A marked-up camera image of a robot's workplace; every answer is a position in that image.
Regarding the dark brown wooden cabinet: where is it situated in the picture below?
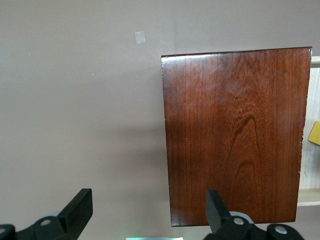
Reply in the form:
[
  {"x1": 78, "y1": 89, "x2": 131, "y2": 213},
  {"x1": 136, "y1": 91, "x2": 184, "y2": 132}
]
[{"x1": 160, "y1": 46, "x2": 314, "y2": 228}]

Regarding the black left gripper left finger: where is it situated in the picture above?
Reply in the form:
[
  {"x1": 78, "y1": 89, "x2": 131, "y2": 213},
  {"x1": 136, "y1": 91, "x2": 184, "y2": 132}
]
[{"x1": 14, "y1": 188, "x2": 94, "y2": 240}]

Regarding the yellow block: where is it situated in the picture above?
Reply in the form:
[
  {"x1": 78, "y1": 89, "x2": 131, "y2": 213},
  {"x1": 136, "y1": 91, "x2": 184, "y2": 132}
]
[{"x1": 307, "y1": 121, "x2": 320, "y2": 146}]

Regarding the small tape patch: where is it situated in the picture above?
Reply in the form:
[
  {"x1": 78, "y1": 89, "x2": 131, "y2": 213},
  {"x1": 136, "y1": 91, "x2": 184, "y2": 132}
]
[{"x1": 134, "y1": 31, "x2": 147, "y2": 45}]

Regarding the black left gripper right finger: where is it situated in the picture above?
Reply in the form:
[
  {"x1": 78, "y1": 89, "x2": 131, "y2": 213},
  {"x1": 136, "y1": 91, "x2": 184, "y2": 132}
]
[{"x1": 205, "y1": 188, "x2": 266, "y2": 240}]

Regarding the brown paper table cover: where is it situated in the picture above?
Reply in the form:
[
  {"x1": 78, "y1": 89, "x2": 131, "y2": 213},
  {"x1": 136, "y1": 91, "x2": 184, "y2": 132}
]
[{"x1": 0, "y1": 0, "x2": 320, "y2": 240}]

